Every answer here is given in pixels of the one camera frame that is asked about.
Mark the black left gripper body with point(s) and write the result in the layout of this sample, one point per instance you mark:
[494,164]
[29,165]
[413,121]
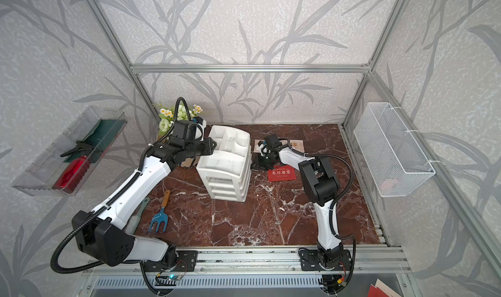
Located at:
[198,148]

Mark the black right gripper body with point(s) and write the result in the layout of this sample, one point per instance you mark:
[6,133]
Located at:
[264,163]

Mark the red printed postcard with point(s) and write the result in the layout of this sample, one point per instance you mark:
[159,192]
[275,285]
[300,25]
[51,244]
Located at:
[281,174]

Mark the beige printed postcard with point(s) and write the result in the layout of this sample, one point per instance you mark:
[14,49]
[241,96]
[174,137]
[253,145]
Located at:
[296,144]
[255,146]

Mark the white plastic drawer organizer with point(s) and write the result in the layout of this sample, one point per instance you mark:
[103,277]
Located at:
[226,173]

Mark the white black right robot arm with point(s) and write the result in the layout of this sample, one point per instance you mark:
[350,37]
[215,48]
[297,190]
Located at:
[320,185]

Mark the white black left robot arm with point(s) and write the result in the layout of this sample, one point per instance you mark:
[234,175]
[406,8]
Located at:
[100,233]

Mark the beige faceted flower pot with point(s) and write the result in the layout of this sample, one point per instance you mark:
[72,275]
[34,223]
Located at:
[190,162]

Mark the blue garden hand fork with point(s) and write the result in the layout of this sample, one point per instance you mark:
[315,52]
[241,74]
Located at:
[160,219]

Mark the dark green cloth in tray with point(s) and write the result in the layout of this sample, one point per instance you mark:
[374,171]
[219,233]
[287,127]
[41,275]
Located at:
[104,133]

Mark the black clamp in tray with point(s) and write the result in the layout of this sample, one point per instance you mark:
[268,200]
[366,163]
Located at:
[85,150]

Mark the red brush in tray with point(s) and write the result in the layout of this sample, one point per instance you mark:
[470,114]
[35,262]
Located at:
[72,175]

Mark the red booklet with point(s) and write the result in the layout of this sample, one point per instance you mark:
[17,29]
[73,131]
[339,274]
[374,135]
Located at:
[380,289]

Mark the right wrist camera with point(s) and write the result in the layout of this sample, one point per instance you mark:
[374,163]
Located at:
[262,147]

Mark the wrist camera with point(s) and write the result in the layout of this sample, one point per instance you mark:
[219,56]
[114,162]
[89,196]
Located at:
[201,124]
[262,147]

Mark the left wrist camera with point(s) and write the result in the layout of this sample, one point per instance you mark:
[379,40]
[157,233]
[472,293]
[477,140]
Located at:
[201,124]

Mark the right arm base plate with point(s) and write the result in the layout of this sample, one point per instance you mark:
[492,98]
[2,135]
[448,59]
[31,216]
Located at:
[313,258]

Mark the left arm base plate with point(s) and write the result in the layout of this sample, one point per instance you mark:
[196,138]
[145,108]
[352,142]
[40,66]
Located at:
[177,261]

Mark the clear wall-mounted plastic tray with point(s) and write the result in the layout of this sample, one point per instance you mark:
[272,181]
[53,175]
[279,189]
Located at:
[63,168]

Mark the white wire mesh basket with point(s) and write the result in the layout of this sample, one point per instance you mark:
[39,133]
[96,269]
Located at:
[395,160]

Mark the aluminium mounting rail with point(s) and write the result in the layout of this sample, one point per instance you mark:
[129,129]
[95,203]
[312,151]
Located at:
[246,270]

